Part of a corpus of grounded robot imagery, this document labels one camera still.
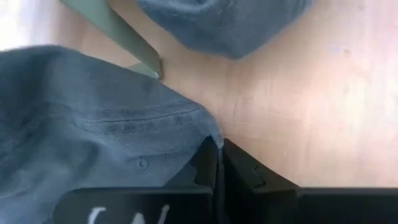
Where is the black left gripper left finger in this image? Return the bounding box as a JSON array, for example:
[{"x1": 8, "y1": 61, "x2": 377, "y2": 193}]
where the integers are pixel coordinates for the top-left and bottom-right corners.
[{"x1": 167, "y1": 136, "x2": 219, "y2": 189}]

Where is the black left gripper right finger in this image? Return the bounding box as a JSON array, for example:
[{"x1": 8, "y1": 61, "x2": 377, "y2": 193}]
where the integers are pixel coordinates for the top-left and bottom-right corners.
[{"x1": 222, "y1": 138, "x2": 300, "y2": 194}]

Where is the blue denim baseball cap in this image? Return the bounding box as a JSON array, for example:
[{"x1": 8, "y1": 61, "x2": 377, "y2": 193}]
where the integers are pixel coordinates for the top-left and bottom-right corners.
[
  {"x1": 135, "y1": 0, "x2": 313, "y2": 60},
  {"x1": 0, "y1": 45, "x2": 224, "y2": 224}
]

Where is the green perforated metal shelf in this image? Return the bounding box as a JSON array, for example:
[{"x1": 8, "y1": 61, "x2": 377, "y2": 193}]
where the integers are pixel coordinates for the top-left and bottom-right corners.
[{"x1": 60, "y1": 0, "x2": 163, "y2": 80}]

